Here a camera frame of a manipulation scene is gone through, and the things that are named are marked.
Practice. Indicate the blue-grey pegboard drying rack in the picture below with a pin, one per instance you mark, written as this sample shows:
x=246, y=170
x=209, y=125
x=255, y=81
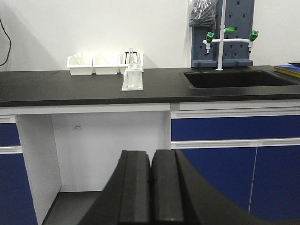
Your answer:
x=239, y=15

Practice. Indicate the white left storage bin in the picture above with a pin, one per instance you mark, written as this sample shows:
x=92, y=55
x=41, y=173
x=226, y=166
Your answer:
x=80, y=64

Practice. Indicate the black lab sink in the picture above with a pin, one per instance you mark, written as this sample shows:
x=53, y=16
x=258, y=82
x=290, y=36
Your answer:
x=201, y=80

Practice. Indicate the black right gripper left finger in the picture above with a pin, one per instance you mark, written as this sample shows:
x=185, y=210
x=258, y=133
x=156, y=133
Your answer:
x=125, y=200

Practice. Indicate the white lab faucet green knobs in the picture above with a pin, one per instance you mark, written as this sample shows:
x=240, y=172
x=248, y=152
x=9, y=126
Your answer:
x=223, y=30

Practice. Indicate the blue cabinet door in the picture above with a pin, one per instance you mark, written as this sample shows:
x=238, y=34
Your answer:
x=264, y=181

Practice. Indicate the white right storage bin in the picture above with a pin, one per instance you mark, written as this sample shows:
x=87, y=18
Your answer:
x=122, y=66

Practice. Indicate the white storage bin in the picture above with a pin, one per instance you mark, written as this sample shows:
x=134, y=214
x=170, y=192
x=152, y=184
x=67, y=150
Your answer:
x=122, y=66
x=80, y=64
x=105, y=64

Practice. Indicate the yellow blue tray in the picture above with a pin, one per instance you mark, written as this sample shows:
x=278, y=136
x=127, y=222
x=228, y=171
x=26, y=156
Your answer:
x=291, y=68

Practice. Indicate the bag of black pegs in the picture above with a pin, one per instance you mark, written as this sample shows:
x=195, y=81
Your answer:
x=202, y=13

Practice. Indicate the white middle storage bin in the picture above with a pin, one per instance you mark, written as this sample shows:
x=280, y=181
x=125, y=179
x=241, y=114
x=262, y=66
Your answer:
x=105, y=64

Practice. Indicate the blue drawer front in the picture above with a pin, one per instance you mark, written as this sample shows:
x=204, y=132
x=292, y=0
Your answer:
x=231, y=128

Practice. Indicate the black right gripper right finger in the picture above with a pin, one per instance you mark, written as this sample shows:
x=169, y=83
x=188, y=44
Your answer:
x=182, y=196

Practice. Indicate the blue left cabinet front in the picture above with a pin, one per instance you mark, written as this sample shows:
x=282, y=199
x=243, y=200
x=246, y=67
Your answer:
x=16, y=204

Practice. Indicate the black wire tripod stand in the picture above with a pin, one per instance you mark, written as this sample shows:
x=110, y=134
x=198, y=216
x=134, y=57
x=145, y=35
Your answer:
x=127, y=56

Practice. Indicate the white test tube rack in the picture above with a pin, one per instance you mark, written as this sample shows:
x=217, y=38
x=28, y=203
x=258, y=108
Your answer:
x=132, y=78

